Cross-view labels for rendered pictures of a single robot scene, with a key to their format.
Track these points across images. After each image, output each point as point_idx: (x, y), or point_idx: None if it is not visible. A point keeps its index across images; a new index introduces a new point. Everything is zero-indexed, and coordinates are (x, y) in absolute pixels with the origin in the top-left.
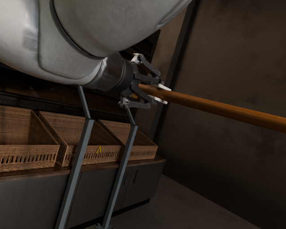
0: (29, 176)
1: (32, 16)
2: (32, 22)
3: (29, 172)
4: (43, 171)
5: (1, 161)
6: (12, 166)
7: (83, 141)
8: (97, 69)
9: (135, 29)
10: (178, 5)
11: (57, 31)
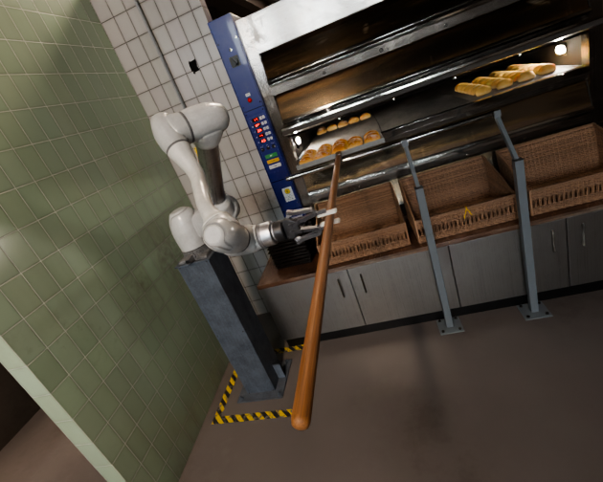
0: (383, 258)
1: None
2: None
3: (383, 254)
4: (396, 251)
5: (356, 249)
6: (368, 251)
7: (421, 215)
8: (257, 244)
9: (229, 252)
10: (225, 248)
11: None
